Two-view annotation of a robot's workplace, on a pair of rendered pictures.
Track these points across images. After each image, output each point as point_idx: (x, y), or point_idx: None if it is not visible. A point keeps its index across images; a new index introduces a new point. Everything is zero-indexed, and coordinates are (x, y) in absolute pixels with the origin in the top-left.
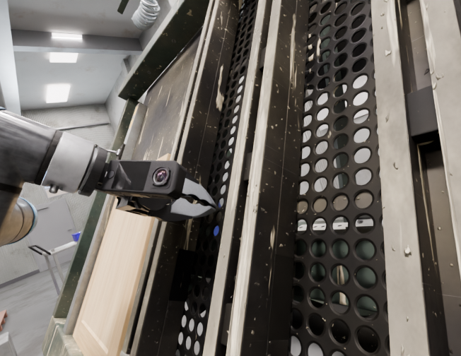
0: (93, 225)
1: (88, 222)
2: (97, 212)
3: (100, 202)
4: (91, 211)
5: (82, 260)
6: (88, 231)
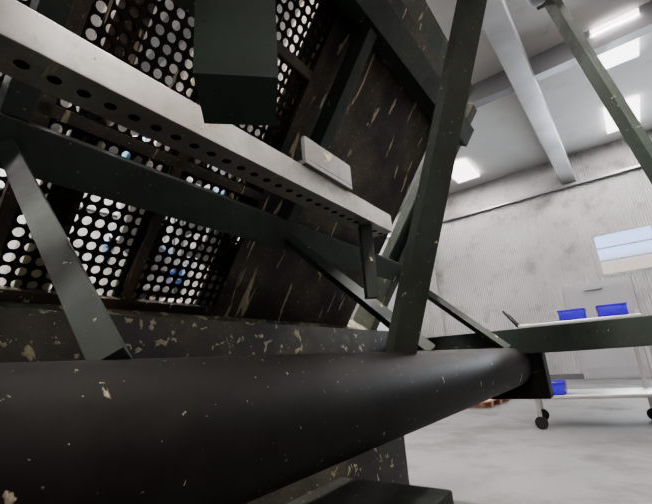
0: (391, 247)
1: (388, 243)
2: (397, 234)
3: (400, 224)
4: (392, 233)
5: (378, 278)
6: (386, 252)
